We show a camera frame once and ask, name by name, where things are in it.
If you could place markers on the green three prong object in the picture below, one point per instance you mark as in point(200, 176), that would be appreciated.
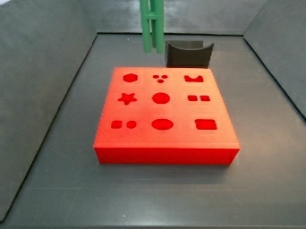
point(153, 25)

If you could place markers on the red shape sorting block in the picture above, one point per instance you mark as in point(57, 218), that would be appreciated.
point(165, 117)

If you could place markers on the dark grey curved holder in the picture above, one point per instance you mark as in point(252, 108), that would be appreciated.
point(188, 54)

